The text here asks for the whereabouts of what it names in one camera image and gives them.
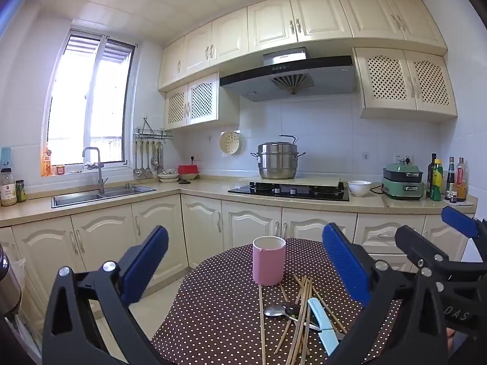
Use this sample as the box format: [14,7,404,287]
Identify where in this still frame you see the cream lattice door cabinet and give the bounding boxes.
[352,47,458,124]
[164,71,240,130]

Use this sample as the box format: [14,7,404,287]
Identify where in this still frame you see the metal spoon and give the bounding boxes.
[264,303,305,320]

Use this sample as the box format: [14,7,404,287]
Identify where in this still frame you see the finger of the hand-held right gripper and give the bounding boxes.
[395,226,453,274]
[441,206,487,244]

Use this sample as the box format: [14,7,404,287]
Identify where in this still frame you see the stainless steel steamer pot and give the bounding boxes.
[250,135,306,180]

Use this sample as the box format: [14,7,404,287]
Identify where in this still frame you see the cream perforated plate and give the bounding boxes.
[219,131,242,156]

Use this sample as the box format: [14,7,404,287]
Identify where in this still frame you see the metal sink faucet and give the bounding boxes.
[82,146,109,194]

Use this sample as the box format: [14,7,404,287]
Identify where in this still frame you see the light blue knife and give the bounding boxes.
[307,297,345,357]

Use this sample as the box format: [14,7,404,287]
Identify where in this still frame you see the metal wall utensil rack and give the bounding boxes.
[133,116,173,140]

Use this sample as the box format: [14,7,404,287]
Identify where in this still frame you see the stainless steel sink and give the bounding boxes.
[51,183,157,209]

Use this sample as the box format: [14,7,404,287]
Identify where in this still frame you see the black gas stove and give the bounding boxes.
[227,181,350,202]

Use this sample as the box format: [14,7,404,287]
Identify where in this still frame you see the kitchen window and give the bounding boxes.
[41,28,138,177]

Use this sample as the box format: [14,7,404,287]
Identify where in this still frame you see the green electric cooker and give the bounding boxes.
[381,158,425,200]

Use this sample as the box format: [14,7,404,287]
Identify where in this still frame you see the dark soy sauce bottle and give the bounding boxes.
[446,156,456,198]

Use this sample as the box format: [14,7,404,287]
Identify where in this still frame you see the white label glass jar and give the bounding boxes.
[0,168,18,207]

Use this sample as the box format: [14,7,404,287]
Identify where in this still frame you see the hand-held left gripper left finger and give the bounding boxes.
[42,225,170,365]

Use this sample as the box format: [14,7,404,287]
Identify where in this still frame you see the dark metal flask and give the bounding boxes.
[0,243,21,316]

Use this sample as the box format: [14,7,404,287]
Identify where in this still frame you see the pink cup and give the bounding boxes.
[253,236,287,287]

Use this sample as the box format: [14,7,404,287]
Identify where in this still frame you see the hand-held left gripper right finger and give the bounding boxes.
[322,222,447,365]

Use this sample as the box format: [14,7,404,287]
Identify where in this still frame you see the cream upper wall cabinets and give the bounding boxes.
[158,0,447,92]

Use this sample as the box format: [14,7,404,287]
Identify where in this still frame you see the yellow green bottle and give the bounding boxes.
[431,159,444,202]

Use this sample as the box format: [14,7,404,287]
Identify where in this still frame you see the clear red label bottle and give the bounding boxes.
[456,157,468,202]

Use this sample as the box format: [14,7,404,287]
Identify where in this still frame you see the brown polka dot tablecloth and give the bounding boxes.
[151,238,404,365]

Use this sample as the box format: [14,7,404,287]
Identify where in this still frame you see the dark glass oil bottle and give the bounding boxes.
[427,153,437,198]

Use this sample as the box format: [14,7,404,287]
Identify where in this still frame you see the bundle of wooden chopsticks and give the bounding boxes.
[258,273,348,365]

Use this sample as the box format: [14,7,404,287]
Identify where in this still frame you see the black range hood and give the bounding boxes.
[219,47,357,103]

